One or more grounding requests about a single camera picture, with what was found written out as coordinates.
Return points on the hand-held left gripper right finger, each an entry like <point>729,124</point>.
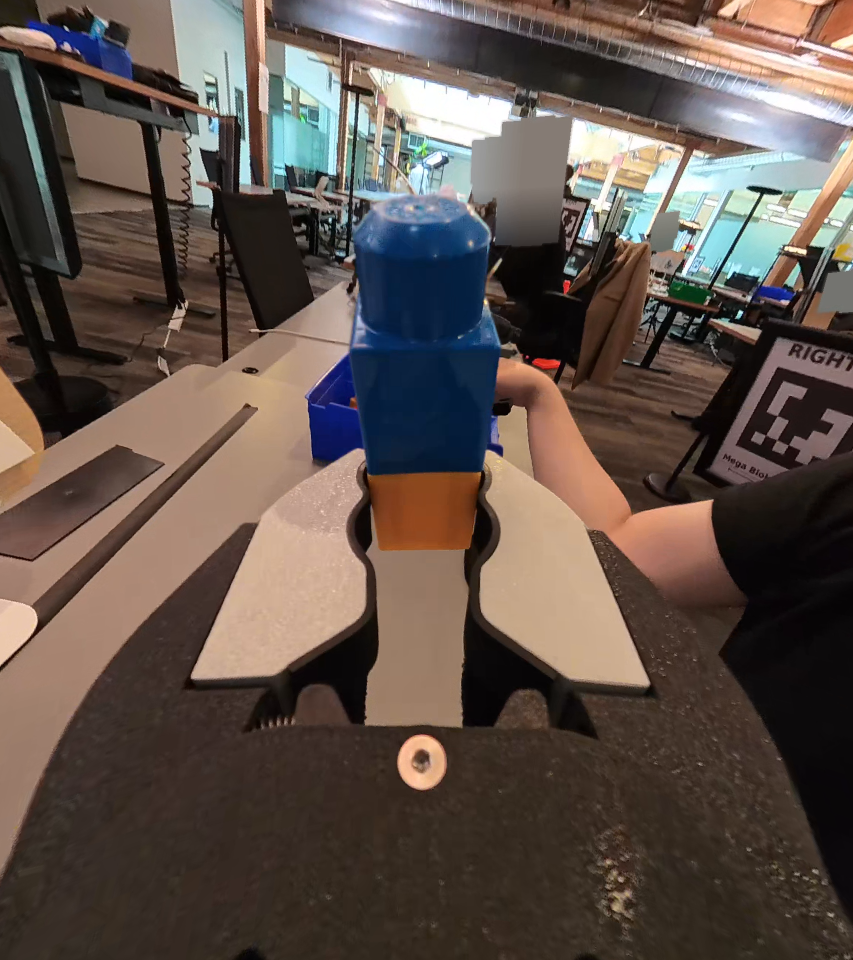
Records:
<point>554,600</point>

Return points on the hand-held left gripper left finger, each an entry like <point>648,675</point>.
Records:
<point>284,600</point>

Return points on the yellow toy block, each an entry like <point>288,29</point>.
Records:
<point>423,514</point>

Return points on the blue plastic bin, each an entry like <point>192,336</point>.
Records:
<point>333,420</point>

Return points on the blue toy block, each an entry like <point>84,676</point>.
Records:
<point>426,390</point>

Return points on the person's right forearm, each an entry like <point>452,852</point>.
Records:
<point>666,547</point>

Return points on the person's right hand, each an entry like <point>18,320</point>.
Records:
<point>531,386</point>

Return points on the black flat plate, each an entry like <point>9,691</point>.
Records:
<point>59,502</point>

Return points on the black office chair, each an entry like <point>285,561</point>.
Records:
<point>539,315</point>

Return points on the tan coat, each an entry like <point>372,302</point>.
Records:
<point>614,315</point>

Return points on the white power strip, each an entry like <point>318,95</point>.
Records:
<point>173,330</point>

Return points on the framed marker floor sign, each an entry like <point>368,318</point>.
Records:
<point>809,420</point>

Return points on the wooden office desk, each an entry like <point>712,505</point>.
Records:
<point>681,309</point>

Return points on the green storage bin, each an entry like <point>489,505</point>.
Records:
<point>690,292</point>

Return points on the black flat panel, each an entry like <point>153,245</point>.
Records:
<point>269,255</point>

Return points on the thin black pole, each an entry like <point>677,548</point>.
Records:
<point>223,225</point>

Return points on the black floor lamp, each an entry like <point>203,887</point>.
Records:
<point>764,190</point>

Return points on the wooden standing desk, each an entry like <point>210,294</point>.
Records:
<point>141,105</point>

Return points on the dark framed floor sign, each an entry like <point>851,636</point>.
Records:
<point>6,150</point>

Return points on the blue storage box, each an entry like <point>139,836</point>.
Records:
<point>89,52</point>

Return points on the silver ceiling air duct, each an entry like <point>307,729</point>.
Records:
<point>696,71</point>

